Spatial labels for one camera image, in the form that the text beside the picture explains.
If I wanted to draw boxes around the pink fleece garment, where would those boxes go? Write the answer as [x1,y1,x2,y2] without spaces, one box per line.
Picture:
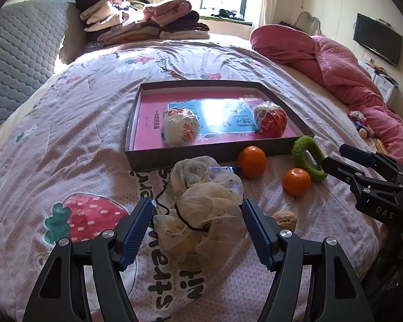
[144,0,201,27]

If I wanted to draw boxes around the white curved wire frame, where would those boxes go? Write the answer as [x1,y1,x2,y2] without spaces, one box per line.
[296,11,322,36]

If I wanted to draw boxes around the grey quilted mattress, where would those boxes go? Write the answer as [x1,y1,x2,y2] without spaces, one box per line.
[0,0,69,141]

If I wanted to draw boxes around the blue tissue packet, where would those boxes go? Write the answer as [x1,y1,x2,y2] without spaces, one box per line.
[208,165,244,197]

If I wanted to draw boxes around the pile of folded clothes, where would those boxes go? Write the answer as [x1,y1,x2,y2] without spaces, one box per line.
[81,0,145,33]

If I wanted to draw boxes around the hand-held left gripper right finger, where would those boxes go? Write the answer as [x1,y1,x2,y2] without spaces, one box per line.
[242,197,377,322]

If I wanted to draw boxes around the grey cardboard box tray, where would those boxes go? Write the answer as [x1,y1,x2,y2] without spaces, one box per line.
[125,80,315,172]

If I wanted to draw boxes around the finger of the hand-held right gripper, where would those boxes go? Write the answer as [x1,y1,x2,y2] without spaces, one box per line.
[322,155,369,192]
[339,144,403,182]

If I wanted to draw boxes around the dark clothes on windowsill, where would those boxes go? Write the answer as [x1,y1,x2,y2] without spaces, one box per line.
[218,8,246,20]

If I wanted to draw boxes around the walnut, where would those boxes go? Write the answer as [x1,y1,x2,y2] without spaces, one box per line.
[271,210,298,233]

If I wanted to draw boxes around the red wrapped toy egg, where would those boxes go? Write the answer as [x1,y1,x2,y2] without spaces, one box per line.
[253,101,288,139]

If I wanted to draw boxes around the small orange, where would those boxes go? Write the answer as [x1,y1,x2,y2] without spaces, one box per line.
[283,168,312,196]

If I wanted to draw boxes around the pink quilted blanket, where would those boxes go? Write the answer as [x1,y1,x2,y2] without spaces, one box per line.
[249,24,403,170]

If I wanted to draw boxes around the colourful small toy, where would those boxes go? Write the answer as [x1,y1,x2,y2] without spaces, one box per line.
[347,110,367,124]

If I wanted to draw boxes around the yellowish folded garment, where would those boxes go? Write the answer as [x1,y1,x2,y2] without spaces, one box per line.
[97,23,162,46]

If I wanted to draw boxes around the white plastic storage box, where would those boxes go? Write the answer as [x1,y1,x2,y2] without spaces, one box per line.
[363,62,399,105]

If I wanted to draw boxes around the black flat television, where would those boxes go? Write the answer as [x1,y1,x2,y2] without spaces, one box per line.
[352,13,403,68]

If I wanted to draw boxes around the white wrapped toy egg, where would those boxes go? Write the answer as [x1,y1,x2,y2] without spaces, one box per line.
[160,107,201,147]

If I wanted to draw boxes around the large orange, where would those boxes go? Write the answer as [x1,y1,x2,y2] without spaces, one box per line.
[237,145,267,178]

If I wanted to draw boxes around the strawberry printed bedsheet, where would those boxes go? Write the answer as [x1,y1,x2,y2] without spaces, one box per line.
[0,37,390,322]

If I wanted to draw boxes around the green fuzzy ring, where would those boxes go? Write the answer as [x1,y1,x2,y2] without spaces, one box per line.
[292,136,328,183]

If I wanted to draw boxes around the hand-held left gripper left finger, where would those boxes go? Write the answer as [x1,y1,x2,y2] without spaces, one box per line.
[22,197,158,322]

